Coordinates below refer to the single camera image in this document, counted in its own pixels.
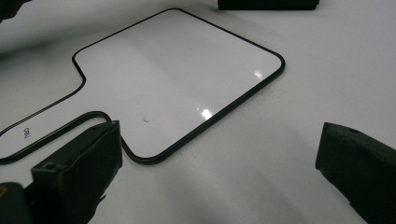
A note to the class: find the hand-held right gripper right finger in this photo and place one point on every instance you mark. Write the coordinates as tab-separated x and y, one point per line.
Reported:
364	168

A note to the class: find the black whiteboard eraser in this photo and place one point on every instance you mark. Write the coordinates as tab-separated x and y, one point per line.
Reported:
267	4

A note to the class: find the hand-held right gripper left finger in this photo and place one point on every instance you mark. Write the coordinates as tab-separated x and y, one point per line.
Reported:
77	174

